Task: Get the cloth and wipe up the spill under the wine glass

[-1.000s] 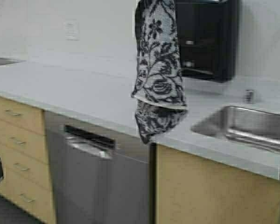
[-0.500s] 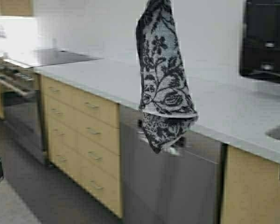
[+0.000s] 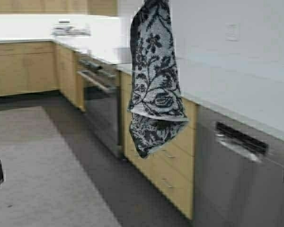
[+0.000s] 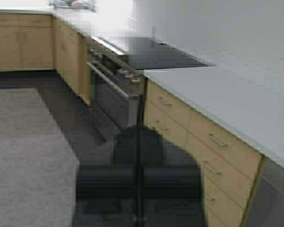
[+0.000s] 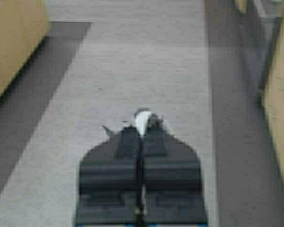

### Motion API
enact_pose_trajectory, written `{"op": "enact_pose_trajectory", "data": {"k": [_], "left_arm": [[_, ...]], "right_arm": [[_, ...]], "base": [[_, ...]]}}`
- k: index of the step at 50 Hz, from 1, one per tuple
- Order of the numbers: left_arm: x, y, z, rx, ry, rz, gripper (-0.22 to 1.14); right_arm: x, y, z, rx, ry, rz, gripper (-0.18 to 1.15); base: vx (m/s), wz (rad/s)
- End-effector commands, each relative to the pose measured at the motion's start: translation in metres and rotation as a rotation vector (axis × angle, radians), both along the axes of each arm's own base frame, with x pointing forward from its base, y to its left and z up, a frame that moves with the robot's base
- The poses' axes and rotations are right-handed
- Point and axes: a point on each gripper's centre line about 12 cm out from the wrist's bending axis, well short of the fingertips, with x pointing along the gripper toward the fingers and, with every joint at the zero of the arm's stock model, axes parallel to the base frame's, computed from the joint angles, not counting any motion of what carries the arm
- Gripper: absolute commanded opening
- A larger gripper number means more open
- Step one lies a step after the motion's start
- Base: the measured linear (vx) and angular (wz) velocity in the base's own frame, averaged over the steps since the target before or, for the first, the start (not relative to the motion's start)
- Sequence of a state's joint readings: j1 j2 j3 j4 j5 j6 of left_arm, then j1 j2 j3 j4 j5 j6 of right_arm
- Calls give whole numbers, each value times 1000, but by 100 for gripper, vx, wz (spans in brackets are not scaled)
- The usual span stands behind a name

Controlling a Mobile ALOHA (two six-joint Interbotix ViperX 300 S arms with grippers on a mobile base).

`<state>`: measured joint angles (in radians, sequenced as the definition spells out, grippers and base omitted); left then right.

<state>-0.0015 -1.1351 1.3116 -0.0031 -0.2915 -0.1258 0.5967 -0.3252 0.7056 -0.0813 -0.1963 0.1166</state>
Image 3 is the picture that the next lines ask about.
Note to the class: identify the black white floral cloth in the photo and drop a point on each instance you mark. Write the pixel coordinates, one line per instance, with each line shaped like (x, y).
(156, 106)

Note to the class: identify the white wall power outlet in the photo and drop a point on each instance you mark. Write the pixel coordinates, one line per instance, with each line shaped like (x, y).
(232, 32)

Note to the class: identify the stainless oven with handle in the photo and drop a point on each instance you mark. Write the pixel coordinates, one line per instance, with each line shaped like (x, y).
(101, 96)

